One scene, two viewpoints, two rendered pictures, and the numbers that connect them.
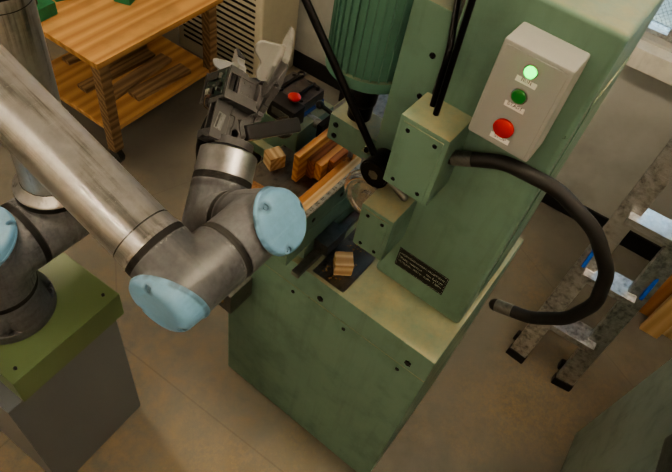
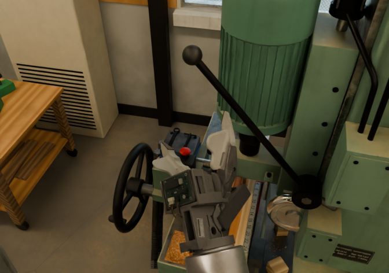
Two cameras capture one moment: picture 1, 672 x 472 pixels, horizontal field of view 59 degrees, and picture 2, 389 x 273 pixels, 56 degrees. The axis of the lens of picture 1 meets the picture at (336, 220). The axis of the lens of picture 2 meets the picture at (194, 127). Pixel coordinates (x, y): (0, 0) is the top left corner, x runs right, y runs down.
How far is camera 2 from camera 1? 0.49 m
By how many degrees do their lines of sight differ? 12
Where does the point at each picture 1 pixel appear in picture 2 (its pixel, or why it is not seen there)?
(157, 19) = (22, 119)
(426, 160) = (377, 180)
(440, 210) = not seen: hidden behind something
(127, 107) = (18, 188)
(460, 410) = not seen: outside the picture
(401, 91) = (304, 125)
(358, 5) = (257, 70)
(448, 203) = not seen: hidden behind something
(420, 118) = (363, 148)
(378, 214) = (325, 232)
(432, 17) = (332, 59)
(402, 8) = (294, 60)
